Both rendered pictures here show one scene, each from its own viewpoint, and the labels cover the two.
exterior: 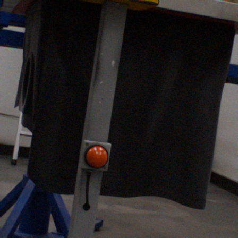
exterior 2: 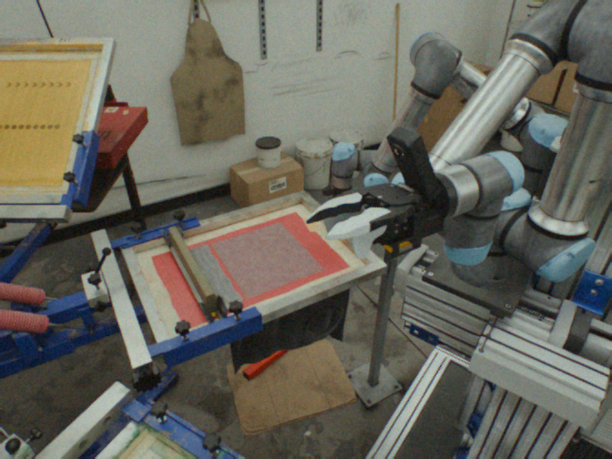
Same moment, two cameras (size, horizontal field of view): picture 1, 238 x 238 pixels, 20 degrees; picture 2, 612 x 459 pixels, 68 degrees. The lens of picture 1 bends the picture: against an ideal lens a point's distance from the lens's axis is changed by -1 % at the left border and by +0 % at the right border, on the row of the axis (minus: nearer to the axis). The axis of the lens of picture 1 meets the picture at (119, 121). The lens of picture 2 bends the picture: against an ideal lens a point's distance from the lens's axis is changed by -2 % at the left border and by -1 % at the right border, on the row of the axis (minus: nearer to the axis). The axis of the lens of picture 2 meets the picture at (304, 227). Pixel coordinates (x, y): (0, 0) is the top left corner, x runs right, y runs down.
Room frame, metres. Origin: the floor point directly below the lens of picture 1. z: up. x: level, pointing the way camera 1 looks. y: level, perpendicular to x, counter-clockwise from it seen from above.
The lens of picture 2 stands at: (1.98, 1.32, 2.01)
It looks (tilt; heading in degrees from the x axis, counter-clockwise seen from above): 35 degrees down; 254
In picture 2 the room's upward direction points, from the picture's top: straight up
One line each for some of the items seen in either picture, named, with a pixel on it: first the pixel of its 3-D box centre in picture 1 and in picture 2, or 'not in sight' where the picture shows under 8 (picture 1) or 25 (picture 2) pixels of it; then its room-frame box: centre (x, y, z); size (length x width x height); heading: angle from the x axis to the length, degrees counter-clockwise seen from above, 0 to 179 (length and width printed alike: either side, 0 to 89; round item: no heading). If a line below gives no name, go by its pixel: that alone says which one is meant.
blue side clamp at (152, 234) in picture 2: not in sight; (161, 237); (2.11, -0.16, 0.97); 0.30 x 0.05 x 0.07; 13
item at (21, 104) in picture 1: (40, 70); (287, 321); (1.72, 0.22, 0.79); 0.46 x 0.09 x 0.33; 13
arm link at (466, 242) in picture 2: not in sight; (463, 226); (1.53, 0.78, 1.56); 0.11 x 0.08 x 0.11; 103
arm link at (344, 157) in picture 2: not in sight; (344, 159); (1.44, -0.01, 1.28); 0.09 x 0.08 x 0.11; 161
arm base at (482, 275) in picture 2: not in sight; (485, 253); (1.30, 0.61, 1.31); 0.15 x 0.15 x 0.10
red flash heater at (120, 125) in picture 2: not in sight; (89, 134); (2.43, -1.07, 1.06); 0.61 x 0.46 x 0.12; 73
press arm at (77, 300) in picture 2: not in sight; (80, 304); (2.36, 0.18, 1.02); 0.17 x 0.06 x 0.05; 13
